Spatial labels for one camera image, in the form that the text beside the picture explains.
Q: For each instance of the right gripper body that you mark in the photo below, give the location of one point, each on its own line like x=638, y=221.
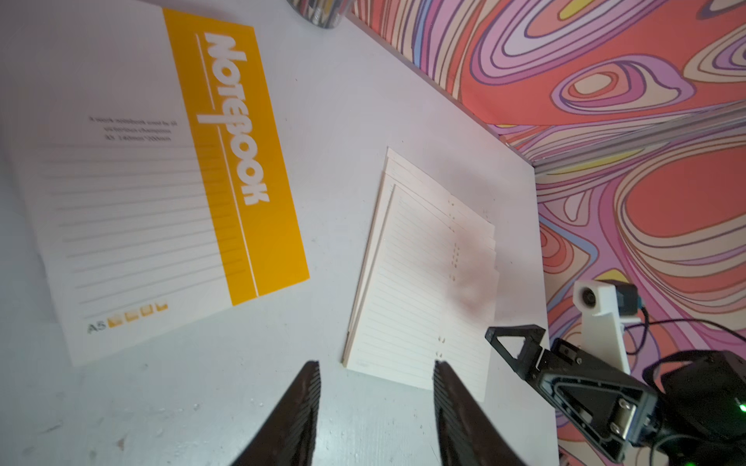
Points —
x=613, y=410

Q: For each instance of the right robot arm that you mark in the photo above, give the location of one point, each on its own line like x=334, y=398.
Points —
x=689, y=406

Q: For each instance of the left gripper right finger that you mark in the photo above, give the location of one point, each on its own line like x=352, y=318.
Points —
x=465, y=434

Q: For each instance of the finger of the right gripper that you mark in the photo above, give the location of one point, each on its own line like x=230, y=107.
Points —
x=519, y=346

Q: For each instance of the metal pen cup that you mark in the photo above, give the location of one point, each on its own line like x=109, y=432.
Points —
x=326, y=14

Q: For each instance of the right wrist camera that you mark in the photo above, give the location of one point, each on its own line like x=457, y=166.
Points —
x=606, y=308

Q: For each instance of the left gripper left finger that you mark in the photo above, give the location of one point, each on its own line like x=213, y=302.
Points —
x=288, y=436

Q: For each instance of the green cover notebook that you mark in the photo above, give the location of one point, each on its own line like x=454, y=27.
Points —
x=428, y=287

